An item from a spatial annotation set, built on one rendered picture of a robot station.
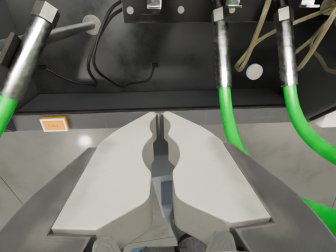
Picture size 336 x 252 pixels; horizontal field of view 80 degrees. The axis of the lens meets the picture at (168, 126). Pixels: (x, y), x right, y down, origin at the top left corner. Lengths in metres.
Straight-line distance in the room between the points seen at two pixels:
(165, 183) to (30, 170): 1.51
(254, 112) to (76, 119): 0.39
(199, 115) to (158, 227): 2.09
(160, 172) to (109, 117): 0.38
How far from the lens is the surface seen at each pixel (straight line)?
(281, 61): 0.29
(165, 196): 0.73
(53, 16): 0.24
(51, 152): 1.89
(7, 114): 0.23
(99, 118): 0.46
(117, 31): 0.52
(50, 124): 0.49
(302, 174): 2.33
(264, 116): 0.50
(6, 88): 0.23
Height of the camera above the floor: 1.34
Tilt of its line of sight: 59 degrees down
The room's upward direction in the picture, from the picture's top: 174 degrees clockwise
